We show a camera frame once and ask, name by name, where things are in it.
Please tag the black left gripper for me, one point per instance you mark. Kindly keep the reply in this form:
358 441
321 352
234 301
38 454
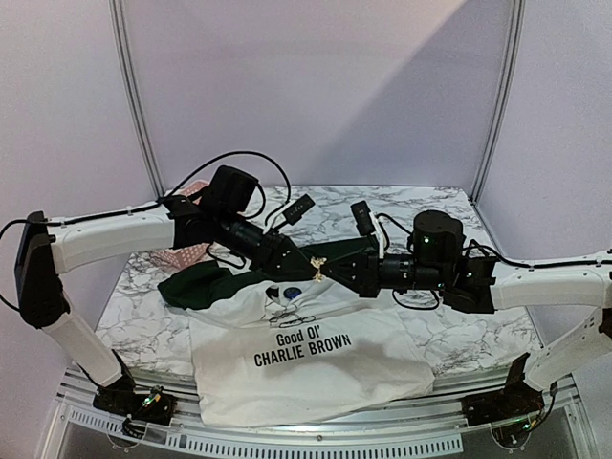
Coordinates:
282 244

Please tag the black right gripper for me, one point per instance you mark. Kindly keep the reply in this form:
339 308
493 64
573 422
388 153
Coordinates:
364 272

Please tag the white and green t-shirt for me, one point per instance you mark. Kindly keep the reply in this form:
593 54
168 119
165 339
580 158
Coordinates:
260 359

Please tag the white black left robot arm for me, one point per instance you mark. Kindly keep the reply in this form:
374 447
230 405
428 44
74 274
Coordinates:
54 254

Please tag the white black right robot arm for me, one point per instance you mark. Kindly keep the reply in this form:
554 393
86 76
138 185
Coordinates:
542 288

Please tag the round blue picture badge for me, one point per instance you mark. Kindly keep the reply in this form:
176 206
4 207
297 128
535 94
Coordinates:
291 292

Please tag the pink plastic perforated basket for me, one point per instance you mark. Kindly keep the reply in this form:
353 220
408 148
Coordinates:
184 257

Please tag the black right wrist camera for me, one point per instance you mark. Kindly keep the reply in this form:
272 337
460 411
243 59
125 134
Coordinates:
437 238

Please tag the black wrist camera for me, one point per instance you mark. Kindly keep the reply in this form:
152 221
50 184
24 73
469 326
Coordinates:
437 238
230 189

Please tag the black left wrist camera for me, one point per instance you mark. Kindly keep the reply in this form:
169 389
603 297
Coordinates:
230 189

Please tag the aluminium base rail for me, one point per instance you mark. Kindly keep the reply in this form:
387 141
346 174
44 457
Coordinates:
429 427

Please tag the aluminium left corner post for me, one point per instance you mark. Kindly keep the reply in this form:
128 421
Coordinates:
133 96

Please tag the aluminium corner post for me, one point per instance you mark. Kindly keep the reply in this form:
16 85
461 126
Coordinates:
504 87
133 96

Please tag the aluminium right corner post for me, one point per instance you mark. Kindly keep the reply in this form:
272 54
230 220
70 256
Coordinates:
504 87

